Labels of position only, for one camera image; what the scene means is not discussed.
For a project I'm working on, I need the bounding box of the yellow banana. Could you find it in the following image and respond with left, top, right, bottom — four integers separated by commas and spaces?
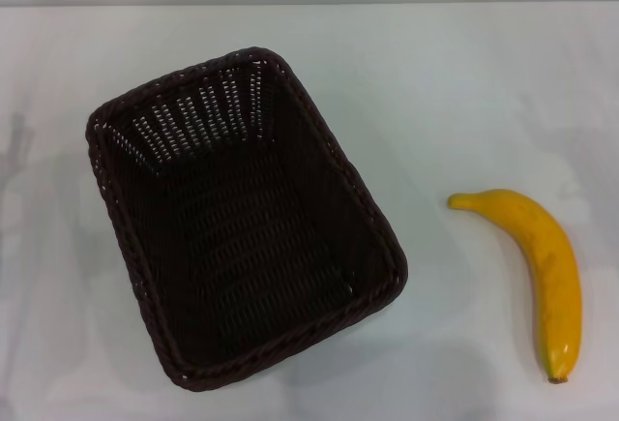
446, 188, 583, 384

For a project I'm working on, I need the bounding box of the dark brown woven basket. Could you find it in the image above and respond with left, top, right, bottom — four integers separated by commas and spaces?
85, 45, 409, 395

